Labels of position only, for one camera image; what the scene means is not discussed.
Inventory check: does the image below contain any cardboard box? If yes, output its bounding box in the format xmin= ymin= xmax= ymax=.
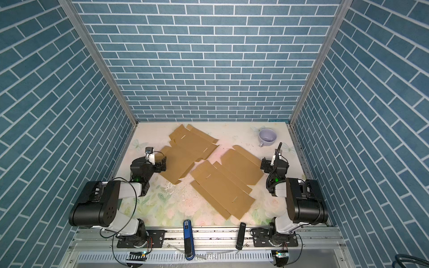
xmin=161 ymin=125 xmax=218 ymax=185

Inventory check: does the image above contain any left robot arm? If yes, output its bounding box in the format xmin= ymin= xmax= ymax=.
xmin=69 ymin=153 xmax=166 ymax=250

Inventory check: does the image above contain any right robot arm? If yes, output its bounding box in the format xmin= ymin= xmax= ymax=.
xmin=260 ymin=158 xmax=328 ymax=246

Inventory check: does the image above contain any lavender ceramic cup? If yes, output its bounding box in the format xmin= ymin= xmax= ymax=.
xmin=258 ymin=128 xmax=277 ymax=147

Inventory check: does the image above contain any blue black handheld tool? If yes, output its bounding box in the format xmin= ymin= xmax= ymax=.
xmin=183 ymin=220 xmax=195 ymax=261

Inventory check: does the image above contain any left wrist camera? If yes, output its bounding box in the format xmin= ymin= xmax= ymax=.
xmin=145 ymin=147 xmax=155 ymax=165

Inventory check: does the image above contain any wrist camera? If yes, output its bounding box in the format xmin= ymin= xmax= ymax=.
xmin=145 ymin=147 xmax=155 ymax=165
xmin=271 ymin=142 xmax=282 ymax=165

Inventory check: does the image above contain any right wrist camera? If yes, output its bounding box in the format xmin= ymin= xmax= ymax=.
xmin=271 ymin=142 xmax=282 ymax=165

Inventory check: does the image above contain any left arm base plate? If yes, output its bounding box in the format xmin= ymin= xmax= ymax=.
xmin=116 ymin=230 xmax=166 ymax=249

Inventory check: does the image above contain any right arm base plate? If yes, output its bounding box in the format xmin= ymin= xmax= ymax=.
xmin=250 ymin=228 xmax=298 ymax=247

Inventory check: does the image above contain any aluminium front rail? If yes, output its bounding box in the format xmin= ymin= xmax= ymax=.
xmin=69 ymin=225 xmax=346 ymax=252

